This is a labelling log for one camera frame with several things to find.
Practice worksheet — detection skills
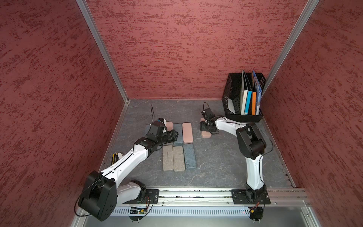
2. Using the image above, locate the case with clear yellow glasses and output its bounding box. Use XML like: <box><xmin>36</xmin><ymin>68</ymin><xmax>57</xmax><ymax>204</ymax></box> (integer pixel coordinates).
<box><xmin>173</xmin><ymin>124</ymin><xmax>183</xmax><ymax>146</ymax></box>

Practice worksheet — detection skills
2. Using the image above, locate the blue book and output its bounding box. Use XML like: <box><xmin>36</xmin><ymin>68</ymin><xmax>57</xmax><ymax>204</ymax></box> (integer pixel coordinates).
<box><xmin>252</xmin><ymin>71</ymin><xmax>262</xmax><ymax>115</ymax></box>

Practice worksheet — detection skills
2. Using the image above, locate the white book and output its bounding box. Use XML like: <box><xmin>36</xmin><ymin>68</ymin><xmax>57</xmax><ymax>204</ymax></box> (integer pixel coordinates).
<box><xmin>240</xmin><ymin>71</ymin><xmax>248</xmax><ymax>115</ymax></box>

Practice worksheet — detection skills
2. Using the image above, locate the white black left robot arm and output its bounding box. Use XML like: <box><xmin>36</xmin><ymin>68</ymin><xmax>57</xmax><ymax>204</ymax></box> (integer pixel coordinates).
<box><xmin>75</xmin><ymin>118</ymin><xmax>179</xmax><ymax>221</ymax></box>

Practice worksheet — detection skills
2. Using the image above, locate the grey case with purple glasses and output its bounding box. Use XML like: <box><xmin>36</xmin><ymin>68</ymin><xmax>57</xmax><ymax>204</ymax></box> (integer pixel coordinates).
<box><xmin>183</xmin><ymin>144</ymin><xmax>197</xmax><ymax>169</ymax></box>

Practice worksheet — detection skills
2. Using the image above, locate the cyan book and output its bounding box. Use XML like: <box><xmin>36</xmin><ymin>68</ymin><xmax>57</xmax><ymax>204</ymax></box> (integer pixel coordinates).
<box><xmin>244</xmin><ymin>74</ymin><xmax>252</xmax><ymax>115</ymax></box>

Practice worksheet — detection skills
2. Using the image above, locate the aluminium corner post right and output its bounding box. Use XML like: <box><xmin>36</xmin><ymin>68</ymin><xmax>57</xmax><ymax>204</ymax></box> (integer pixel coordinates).
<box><xmin>262</xmin><ymin>0</ymin><xmax>319</xmax><ymax>96</ymax></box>

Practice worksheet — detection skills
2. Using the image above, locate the grey case with orange glasses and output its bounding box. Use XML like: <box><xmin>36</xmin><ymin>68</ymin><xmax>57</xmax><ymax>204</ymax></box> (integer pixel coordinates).
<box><xmin>162</xmin><ymin>145</ymin><xmax>174</xmax><ymax>171</ymax></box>

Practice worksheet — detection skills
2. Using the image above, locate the orange book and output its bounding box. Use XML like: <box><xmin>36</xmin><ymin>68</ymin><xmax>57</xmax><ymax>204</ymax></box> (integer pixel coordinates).
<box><xmin>251</xmin><ymin>72</ymin><xmax>257</xmax><ymax>115</ymax></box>

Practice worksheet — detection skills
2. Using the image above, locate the aluminium corner post left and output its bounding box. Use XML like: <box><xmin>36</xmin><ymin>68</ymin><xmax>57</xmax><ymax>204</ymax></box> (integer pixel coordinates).
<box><xmin>76</xmin><ymin>0</ymin><xmax>130</xmax><ymax>105</ymax></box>

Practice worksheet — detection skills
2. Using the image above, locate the aluminium front rail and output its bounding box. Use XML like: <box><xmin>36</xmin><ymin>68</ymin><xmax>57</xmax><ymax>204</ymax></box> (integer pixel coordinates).
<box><xmin>70</xmin><ymin>186</ymin><xmax>322</xmax><ymax>227</ymax></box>

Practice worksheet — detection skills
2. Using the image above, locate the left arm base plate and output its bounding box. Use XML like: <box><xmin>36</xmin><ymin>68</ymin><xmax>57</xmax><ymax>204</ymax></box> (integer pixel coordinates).
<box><xmin>123</xmin><ymin>189</ymin><xmax>160</xmax><ymax>205</ymax></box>

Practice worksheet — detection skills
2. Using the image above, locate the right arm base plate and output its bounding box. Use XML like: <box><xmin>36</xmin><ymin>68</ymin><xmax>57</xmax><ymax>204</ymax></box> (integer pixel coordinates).
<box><xmin>231</xmin><ymin>189</ymin><xmax>271</xmax><ymax>206</ymax></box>

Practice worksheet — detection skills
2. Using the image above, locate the pink case with black glasses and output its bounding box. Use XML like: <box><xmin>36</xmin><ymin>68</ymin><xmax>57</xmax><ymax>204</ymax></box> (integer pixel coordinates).
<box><xmin>182</xmin><ymin>123</ymin><xmax>193</xmax><ymax>144</ymax></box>

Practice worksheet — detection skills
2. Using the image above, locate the pink case with yellow glasses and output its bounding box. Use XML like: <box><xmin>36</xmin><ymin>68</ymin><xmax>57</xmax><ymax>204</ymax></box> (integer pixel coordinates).
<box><xmin>200</xmin><ymin>118</ymin><xmax>212</xmax><ymax>139</ymax></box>

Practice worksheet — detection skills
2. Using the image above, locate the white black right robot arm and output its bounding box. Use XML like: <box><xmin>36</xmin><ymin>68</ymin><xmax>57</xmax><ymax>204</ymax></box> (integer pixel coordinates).
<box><xmin>200</xmin><ymin>108</ymin><xmax>271</xmax><ymax>205</ymax></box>

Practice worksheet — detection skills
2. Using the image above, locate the pink case with tortoise sunglasses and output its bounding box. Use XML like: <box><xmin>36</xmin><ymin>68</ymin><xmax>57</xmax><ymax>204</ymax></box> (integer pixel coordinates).
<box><xmin>165</xmin><ymin>122</ymin><xmax>173</xmax><ymax>131</ymax></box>

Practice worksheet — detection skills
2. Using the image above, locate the yellow black utility knife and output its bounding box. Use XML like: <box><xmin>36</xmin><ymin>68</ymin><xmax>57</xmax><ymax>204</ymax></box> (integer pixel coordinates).
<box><xmin>112</xmin><ymin>153</ymin><xmax>118</xmax><ymax>165</ymax></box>

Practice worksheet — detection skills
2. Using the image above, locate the aluminium corner post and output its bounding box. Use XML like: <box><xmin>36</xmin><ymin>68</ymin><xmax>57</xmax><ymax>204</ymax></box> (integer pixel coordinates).
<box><xmin>76</xmin><ymin>0</ymin><xmax>130</xmax><ymax>105</ymax></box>
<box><xmin>262</xmin><ymin>0</ymin><xmax>319</xmax><ymax>96</ymax></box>

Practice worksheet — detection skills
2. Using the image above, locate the black mesh file holder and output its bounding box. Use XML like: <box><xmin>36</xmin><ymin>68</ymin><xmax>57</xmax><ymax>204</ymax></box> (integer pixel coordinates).
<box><xmin>222</xmin><ymin>72</ymin><xmax>266</xmax><ymax>123</ymax></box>

